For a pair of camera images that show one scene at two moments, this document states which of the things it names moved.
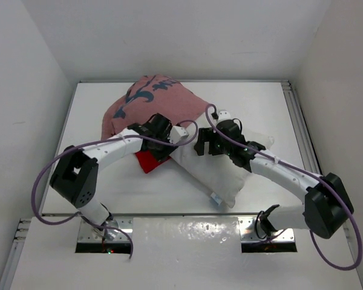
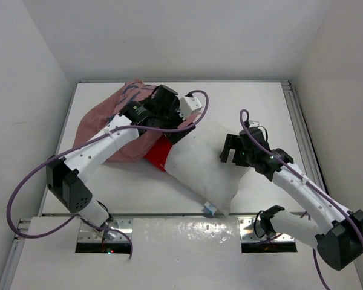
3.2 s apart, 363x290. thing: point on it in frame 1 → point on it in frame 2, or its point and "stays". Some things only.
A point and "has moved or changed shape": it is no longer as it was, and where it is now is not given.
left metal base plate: [118, 229] stays
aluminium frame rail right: [307, 149] stays
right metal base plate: [247, 230] stays
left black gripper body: [160, 150] → [170, 119]
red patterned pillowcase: [150, 95] has moved or changed shape
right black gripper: [206, 141] → [235, 151]
